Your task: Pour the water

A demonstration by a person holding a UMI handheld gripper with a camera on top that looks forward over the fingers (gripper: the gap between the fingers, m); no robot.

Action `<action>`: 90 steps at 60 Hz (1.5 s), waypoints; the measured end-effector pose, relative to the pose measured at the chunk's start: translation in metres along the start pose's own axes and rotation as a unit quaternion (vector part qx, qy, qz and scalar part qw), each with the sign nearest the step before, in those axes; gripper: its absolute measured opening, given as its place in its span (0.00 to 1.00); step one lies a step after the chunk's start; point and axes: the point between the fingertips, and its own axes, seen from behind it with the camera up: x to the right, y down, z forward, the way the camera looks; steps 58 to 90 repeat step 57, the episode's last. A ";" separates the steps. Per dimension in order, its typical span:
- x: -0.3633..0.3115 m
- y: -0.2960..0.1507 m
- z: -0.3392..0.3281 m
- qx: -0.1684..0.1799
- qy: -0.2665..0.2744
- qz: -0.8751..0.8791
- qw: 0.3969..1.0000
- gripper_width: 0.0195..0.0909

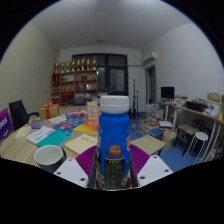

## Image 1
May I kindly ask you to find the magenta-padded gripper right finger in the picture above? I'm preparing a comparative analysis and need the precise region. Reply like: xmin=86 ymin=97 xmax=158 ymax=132
xmin=129 ymin=143 xmax=174 ymax=188

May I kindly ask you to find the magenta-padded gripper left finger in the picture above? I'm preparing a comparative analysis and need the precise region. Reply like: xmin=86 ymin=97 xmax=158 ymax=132
xmin=53 ymin=144 xmax=99 ymax=189

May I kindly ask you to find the blue bottle with white cap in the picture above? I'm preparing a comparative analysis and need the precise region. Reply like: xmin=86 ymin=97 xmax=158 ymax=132
xmin=94 ymin=95 xmax=132 ymax=191

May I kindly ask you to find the black mug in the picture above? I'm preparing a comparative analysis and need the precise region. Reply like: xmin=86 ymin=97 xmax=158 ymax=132
xmin=33 ymin=144 xmax=67 ymax=174

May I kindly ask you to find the pale yellow booklet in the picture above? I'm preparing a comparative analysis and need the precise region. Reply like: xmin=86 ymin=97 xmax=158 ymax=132
xmin=63 ymin=133 xmax=98 ymax=158

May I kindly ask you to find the teal book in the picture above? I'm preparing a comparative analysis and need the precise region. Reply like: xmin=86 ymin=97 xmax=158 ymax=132
xmin=36 ymin=129 xmax=73 ymax=148

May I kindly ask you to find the white booklet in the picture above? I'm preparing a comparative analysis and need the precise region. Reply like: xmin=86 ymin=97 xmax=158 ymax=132
xmin=25 ymin=125 xmax=56 ymax=145

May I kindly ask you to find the orange book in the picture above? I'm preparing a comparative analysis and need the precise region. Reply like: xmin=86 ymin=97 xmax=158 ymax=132
xmin=73 ymin=119 xmax=100 ymax=134

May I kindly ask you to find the wooden stool with black legs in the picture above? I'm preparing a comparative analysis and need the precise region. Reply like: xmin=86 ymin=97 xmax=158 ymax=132
xmin=175 ymin=123 xmax=201 ymax=154

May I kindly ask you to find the white round stool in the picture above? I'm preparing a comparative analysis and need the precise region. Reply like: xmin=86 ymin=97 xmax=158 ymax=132
xmin=184 ymin=131 xmax=209 ymax=163

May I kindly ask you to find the stack of books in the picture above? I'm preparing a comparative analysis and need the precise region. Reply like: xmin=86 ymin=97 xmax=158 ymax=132
xmin=144 ymin=103 xmax=166 ymax=124

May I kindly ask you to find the pink package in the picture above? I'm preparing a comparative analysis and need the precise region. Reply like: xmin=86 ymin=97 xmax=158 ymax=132
xmin=65 ymin=110 xmax=88 ymax=120

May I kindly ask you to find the beige booklet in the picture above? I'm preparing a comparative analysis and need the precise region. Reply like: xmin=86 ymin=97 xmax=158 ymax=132
xmin=14 ymin=124 xmax=33 ymax=140

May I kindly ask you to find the yellow gift box red ribbon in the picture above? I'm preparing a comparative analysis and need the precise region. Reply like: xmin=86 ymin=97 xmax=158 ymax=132
xmin=38 ymin=101 xmax=60 ymax=120

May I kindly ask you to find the small standing card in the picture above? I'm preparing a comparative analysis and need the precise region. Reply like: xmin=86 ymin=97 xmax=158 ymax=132
xmin=86 ymin=100 xmax=99 ymax=121

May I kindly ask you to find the long wooden side desk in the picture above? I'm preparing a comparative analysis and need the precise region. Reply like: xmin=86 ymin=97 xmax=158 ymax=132
xmin=158 ymin=98 xmax=224 ymax=161

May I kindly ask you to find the black printer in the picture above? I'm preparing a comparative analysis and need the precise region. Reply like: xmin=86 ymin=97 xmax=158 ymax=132
xmin=185 ymin=99 xmax=207 ymax=113

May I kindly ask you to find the black microphone stand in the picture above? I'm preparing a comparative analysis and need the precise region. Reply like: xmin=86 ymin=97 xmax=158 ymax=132
xmin=131 ymin=78 xmax=141 ymax=111

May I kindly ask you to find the black computer monitor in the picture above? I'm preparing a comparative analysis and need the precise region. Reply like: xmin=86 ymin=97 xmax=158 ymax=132
xmin=160 ymin=86 xmax=176 ymax=100

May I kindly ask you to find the purple sign board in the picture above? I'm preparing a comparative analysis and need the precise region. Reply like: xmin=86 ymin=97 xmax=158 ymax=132
xmin=0 ymin=107 xmax=14 ymax=141

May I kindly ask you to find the wooden shelf unit with trophies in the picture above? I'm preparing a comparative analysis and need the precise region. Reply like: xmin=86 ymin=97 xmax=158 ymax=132
xmin=50 ymin=56 xmax=99 ymax=104

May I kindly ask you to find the black framed window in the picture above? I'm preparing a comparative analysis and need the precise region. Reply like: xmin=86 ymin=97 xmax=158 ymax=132
xmin=71 ymin=53 xmax=129 ymax=98

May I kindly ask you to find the white wall air conditioner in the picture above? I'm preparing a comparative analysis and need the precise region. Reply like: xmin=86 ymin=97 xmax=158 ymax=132
xmin=142 ymin=50 xmax=158 ymax=65

